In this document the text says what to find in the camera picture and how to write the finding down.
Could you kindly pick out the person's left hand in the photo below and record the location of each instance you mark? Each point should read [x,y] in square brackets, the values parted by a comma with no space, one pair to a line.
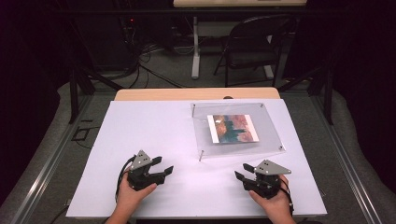
[130,197]

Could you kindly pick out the white table board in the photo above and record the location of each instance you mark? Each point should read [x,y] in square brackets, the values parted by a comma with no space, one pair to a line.
[149,130]

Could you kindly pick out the person's right hand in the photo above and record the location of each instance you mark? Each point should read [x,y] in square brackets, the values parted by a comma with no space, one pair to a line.
[275,205]

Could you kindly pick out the light wooden desk top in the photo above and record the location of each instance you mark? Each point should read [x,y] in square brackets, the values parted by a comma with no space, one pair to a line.
[236,3]

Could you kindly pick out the black folding chair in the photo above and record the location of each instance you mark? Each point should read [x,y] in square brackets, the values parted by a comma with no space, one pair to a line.
[249,56]

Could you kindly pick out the black metal stand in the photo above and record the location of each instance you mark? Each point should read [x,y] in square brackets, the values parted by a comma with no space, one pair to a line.
[74,93]
[327,93]

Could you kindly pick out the clear acrylic photo frame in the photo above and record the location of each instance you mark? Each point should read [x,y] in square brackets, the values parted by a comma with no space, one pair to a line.
[267,124]

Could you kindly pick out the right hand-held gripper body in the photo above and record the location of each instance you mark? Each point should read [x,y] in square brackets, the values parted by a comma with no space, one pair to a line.
[266,183]

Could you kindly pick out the wooden table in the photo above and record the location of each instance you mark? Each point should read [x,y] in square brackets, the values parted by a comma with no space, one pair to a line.
[174,94]

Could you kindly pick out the black computer tower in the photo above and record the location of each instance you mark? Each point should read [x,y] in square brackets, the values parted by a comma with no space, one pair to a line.
[102,40]

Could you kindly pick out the white desk leg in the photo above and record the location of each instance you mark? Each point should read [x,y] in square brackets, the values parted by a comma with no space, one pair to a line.
[195,53]

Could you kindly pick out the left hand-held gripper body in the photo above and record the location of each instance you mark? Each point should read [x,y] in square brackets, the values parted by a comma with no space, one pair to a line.
[141,179]

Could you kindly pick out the painting print photo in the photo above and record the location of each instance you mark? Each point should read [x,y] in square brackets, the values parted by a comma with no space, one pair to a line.
[233,128]

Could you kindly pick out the aluminium rail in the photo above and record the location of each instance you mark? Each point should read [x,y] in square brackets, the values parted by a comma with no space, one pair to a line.
[43,174]
[348,168]

